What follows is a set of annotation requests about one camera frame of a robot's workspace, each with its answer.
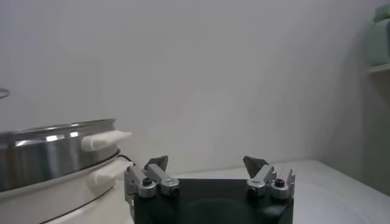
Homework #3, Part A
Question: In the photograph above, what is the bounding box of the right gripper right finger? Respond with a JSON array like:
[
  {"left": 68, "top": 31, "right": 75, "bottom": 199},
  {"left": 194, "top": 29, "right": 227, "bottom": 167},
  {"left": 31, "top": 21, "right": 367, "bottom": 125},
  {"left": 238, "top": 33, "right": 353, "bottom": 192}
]
[{"left": 243, "top": 155, "right": 296, "bottom": 200}]

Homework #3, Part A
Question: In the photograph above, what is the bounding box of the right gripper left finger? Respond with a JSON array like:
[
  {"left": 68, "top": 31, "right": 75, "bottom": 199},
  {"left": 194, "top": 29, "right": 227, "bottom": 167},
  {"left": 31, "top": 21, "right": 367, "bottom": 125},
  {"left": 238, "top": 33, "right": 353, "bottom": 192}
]
[{"left": 124, "top": 155, "right": 180, "bottom": 199}]

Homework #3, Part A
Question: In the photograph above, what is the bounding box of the stainless steel steamer basket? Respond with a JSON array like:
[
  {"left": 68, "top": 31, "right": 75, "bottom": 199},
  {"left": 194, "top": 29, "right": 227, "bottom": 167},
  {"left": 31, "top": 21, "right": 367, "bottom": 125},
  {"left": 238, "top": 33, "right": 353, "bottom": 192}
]
[{"left": 0, "top": 118, "right": 133, "bottom": 192}]

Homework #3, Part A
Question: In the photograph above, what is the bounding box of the cream electric cooking pot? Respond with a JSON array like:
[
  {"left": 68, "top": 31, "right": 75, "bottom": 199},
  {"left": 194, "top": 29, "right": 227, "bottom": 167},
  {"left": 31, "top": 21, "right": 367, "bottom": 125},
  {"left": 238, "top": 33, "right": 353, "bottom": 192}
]
[{"left": 0, "top": 150, "right": 135, "bottom": 224}]

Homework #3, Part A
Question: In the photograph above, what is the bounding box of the pale green container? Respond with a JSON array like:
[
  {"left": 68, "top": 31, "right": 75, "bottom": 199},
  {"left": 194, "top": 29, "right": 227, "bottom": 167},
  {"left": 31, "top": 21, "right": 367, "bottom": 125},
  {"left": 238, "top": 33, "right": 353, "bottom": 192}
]
[{"left": 364, "top": 4, "right": 390, "bottom": 68}]

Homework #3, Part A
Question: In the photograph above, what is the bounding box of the black pot power cord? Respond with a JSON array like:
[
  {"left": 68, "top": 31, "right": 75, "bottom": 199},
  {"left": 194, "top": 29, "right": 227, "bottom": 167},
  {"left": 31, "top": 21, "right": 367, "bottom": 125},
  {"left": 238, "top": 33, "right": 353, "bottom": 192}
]
[{"left": 117, "top": 154, "right": 137, "bottom": 167}]

